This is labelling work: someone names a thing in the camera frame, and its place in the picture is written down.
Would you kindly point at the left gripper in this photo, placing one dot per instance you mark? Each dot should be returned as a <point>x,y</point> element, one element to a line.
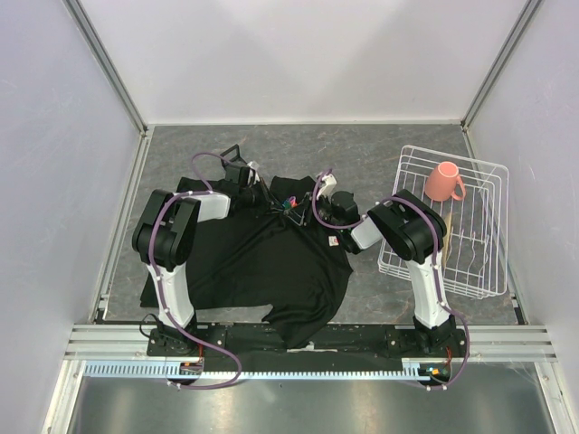
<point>268,198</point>

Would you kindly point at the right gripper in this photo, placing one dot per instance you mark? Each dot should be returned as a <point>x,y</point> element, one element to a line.
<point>298,215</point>

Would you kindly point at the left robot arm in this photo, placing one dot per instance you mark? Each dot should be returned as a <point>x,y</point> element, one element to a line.
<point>165,234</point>

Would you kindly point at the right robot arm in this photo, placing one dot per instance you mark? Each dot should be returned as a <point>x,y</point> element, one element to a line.
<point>412,230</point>

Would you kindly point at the black phone stand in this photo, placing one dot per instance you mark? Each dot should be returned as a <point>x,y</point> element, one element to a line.
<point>232,156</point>

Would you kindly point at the pink mug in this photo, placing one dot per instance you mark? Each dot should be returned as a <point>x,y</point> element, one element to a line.
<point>444,183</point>

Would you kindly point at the beige object in basket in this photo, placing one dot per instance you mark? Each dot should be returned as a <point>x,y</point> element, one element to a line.
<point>447,240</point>

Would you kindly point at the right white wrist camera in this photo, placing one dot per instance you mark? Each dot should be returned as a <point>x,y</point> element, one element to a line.
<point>326,185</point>

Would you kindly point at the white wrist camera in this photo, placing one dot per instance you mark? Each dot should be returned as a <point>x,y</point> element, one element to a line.
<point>253,176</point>
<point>326,185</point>

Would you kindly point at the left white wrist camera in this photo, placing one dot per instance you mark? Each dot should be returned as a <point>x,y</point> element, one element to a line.
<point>253,176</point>

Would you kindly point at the white wire basket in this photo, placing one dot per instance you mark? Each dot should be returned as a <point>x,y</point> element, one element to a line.
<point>478,257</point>

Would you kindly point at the slotted cable duct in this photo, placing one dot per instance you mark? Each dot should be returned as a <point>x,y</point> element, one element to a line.
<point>161,370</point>

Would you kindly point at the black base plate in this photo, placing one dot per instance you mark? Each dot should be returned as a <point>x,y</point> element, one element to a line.
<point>333,346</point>

